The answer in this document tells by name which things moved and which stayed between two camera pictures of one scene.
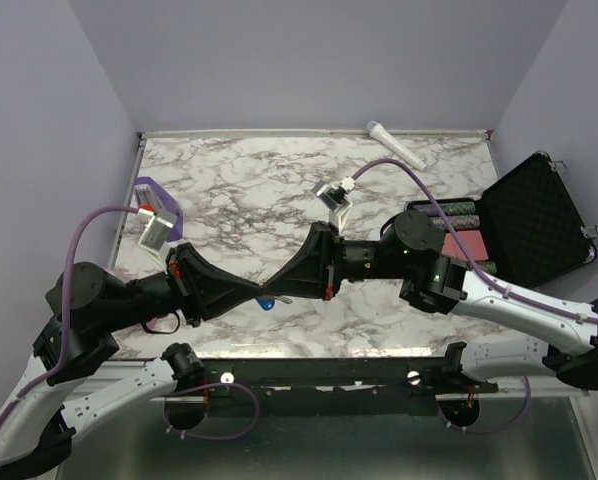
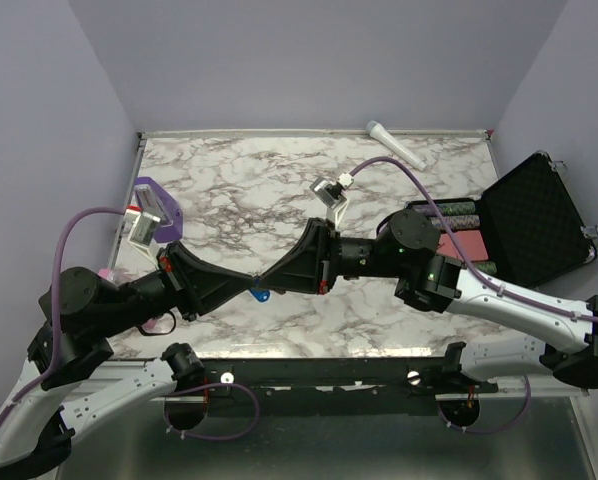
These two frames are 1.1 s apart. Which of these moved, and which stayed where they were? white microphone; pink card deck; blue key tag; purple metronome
Moved: blue key tag
Stayed: purple metronome; pink card deck; white microphone
